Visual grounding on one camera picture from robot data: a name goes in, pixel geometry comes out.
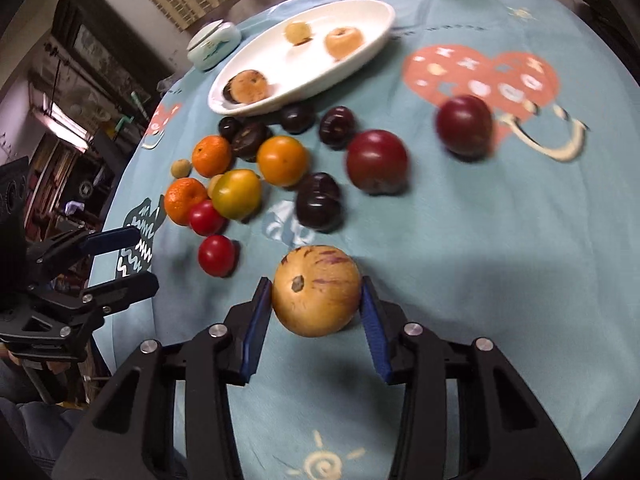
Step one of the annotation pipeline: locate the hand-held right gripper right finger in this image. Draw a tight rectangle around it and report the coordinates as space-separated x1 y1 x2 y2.
359 276 583 480

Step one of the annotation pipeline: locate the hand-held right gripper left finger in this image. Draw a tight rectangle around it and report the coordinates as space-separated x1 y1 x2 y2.
52 276 273 480

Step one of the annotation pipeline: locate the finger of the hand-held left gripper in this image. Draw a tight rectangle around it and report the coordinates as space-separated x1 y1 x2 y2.
25 272 161 318
25 225 142 273

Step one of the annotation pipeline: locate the striped yellow pepino melon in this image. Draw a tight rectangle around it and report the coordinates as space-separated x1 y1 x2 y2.
271 245 362 338

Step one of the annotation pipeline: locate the red tomato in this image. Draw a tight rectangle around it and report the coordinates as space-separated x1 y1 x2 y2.
188 200 226 237
198 235 237 277

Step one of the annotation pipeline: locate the orange mandarin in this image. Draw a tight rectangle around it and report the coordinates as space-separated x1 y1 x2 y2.
164 178 208 226
192 135 234 178

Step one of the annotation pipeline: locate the yellow green tomato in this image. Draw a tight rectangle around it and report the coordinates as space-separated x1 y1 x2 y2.
211 169 263 221

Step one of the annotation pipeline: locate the large orange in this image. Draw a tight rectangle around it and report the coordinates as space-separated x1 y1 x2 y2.
257 135 309 187

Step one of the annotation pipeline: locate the large dark red plum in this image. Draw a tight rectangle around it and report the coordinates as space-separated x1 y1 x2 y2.
346 130 409 196

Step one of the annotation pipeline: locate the white oval plate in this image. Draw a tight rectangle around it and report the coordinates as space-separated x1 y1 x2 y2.
207 0 397 117

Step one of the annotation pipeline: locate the cluttered dark shelf unit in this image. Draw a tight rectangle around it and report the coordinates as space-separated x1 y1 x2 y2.
0 0 176 241

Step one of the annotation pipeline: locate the light blue printed tablecloth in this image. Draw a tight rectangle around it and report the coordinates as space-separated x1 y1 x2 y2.
87 0 640 480

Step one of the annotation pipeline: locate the small dark purple plum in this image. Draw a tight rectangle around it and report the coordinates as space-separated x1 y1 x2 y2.
218 116 243 142

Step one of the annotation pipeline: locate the person's leg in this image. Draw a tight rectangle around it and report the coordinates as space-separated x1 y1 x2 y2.
0 355 86 480

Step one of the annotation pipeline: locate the dark wrinkled passion fruit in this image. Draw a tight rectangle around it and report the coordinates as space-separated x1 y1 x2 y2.
230 121 273 163

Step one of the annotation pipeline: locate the brown passion fruit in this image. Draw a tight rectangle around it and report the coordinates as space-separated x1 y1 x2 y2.
222 70 271 106

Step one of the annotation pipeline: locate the pale green ceramic jar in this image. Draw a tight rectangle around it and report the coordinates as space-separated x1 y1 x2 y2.
186 20 242 72

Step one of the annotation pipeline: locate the small yellow plum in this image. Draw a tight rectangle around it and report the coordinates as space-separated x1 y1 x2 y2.
284 20 313 46

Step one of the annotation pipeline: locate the orange persimmon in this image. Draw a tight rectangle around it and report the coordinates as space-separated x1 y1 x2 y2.
324 26 363 60

